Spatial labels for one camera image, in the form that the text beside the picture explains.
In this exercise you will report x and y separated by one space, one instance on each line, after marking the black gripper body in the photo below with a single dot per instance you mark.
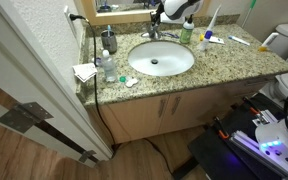
160 9

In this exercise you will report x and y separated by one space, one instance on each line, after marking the chrome sink faucet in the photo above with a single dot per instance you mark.
153 33

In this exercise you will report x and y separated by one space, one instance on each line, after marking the blue white toothbrush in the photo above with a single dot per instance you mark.
108 30

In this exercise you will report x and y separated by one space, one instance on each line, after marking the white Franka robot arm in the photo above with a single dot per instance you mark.
280 140

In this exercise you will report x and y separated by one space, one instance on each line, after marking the green soap pump bottle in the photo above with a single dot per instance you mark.
186 33

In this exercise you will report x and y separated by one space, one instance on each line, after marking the wood framed mirror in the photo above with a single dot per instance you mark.
117 17

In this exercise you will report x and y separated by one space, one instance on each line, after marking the white oval sink basin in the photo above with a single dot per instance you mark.
160 58

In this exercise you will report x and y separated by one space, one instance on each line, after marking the steel cup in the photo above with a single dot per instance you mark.
109 41

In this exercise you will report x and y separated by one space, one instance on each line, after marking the flat white yellow-capped tube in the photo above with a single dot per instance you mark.
216 40

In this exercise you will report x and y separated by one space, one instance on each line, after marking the clear plastic water bottle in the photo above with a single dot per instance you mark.
109 68

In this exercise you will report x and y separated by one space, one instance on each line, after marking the green white lens case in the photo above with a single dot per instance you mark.
130 82

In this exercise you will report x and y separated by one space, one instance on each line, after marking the purple toothpaste tube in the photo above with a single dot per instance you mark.
98 61

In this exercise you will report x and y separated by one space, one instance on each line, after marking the white blue-capped tube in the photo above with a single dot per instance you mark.
239 40

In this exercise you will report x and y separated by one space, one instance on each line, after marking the folded white paper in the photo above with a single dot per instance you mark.
84 71

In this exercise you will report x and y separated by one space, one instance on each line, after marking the wooden vanity cabinet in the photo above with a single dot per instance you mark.
134 116

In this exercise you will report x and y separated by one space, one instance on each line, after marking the white sunscreen tube yellow cap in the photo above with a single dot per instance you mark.
269 40

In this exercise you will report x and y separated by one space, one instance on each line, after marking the orange black clamp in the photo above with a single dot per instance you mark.
221 131
252 108

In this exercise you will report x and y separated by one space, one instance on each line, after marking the white door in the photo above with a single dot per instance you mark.
27 66

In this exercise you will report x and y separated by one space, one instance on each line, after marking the white toilet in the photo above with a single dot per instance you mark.
287 83

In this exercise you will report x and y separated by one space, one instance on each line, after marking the black robot cart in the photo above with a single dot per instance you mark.
214 156

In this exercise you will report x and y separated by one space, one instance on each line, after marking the small metal door hinge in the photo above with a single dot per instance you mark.
86 156

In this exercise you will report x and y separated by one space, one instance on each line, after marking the large metal door hinge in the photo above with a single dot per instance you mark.
24 116

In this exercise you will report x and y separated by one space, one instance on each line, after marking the white wall outlet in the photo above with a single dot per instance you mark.
70 21

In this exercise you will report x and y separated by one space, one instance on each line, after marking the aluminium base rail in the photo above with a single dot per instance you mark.
250 146

